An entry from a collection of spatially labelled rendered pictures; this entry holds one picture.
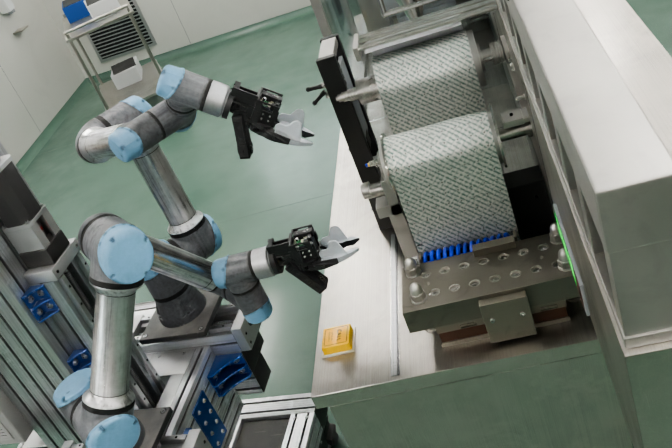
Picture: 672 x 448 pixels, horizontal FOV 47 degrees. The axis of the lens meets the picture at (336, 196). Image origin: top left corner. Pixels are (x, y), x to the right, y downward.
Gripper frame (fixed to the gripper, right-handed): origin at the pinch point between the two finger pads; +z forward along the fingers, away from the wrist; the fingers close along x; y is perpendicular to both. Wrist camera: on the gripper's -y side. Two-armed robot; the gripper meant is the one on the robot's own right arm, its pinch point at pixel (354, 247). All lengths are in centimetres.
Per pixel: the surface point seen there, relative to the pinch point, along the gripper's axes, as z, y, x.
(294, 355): -67, -109, 91
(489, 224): 31.7, -2.6, -0.4
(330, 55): 4.1, 34.9, 34.0
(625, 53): 65, 35, -11
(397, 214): 11.1, 1.5, 7.0
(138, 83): -230, -83, 426
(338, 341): -9.2, -16.6, -12.3
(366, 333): -3.1, -19.1, -8.9
